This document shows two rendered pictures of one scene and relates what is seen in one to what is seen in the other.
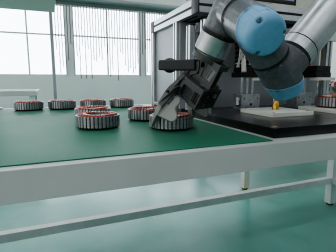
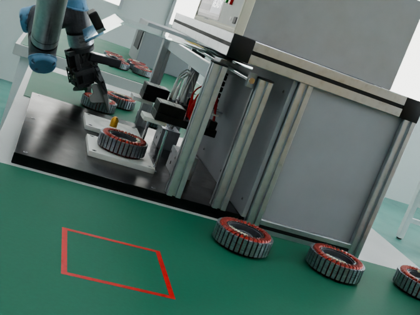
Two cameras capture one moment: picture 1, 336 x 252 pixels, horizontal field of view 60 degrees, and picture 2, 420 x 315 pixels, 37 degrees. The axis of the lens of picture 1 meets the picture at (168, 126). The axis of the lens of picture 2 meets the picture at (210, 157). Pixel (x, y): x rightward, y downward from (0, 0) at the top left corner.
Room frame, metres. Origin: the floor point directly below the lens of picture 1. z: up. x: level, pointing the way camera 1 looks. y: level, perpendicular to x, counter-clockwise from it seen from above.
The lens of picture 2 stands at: (1.29, -1.92, 1.11)
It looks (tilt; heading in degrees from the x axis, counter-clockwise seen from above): 11 degrees down; 95
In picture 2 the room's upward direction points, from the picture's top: 20 degrees clockwise
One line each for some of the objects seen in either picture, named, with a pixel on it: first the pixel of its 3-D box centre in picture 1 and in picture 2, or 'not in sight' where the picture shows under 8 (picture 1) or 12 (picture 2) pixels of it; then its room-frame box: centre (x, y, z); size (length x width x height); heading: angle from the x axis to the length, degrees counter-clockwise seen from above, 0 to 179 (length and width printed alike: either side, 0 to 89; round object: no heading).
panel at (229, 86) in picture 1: (255, 67); (229, 115); (1.17, -0.35, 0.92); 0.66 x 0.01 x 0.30; 112
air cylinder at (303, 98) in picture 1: (298, 99); (181, 162); (1.11, -0.50, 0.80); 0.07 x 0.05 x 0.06; 112
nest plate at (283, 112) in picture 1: (275, 111); (112, 128); (0.89, -0.33, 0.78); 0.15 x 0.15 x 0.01; 22
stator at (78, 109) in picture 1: (92, 112); not in sight; (0.93, 0.24, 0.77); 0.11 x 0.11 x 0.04
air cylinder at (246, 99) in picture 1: (246, 101); (166, 136); (1.02, -0.28, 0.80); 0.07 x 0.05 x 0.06; 112
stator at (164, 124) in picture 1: (171, 120); (98, 103); (0.74, -0.01, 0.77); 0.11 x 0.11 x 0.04
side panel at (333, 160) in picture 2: not in sight; (327, 174); (1.43, -0.59, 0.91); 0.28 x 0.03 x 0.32; 22
